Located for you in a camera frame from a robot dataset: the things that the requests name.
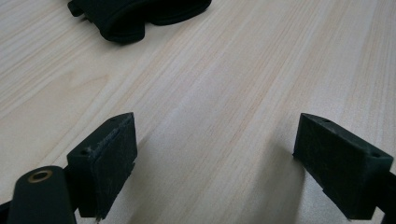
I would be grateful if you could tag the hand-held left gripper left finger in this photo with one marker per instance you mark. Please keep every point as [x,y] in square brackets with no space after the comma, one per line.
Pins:
[106,161]

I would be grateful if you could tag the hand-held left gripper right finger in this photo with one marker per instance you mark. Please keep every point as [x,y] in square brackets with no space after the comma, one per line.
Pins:
[339,165]

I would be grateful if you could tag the black glove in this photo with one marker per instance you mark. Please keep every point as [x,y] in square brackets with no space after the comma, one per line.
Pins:
[124,18]

